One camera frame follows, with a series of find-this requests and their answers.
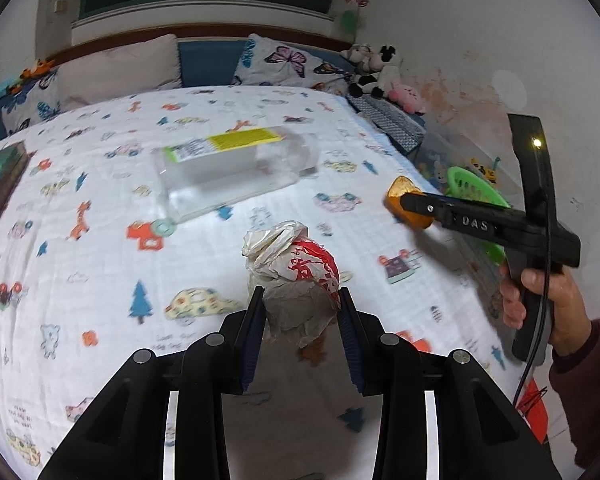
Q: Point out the beige pillow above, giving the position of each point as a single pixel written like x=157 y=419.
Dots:
x=120 y=65

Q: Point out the pink plush toy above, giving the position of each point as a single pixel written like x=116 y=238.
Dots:
x=407 y=97

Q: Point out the black and white plush toy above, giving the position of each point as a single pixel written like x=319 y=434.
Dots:
x=375 y=65

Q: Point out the clear storage box with toys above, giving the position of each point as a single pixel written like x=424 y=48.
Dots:
x=440 y=160

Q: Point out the grey patterned cloth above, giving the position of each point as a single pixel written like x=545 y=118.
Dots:
x=392 y=122

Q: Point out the person's right forearm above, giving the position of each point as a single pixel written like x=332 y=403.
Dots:
x=590 y=385

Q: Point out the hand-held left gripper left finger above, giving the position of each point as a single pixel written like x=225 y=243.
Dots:
x=252 y=330

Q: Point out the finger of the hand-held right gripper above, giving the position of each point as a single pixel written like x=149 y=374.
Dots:
x=420 y=205

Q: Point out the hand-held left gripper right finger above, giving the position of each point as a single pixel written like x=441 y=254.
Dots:
x=352 y=340

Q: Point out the large butterfly print pillow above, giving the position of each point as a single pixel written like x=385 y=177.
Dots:
x=280 y=62

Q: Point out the blue toy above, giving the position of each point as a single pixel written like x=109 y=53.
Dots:
x=5 y=87

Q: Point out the person's right hand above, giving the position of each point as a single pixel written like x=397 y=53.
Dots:
x=570 y=305

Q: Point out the blue padded headboard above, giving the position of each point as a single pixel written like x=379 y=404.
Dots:
x=210 y=62

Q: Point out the green plastic basket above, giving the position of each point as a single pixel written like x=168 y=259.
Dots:
x=472 y=185

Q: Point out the paper wrapper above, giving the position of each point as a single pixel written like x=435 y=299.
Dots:
x=300 y=280

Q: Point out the clear plastic box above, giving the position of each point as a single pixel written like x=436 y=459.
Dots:
x=230 y=175

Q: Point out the small butterfly print pillow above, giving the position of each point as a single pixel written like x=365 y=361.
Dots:
x=35 y=100

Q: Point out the red sheet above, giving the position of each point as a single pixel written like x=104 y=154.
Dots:
x=535 y=405

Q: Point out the printed white bed sheet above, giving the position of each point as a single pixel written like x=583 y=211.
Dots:
x=105 y=270

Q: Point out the wall socket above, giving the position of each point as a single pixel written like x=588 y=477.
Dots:
x=58 y=6

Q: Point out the wooden headboard ledge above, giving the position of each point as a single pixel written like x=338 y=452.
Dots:
x=230 y=30

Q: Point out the orange toy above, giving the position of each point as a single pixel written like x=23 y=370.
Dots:
x=37 y=67

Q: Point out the orange peel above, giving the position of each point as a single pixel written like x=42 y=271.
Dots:
x=402 y=186

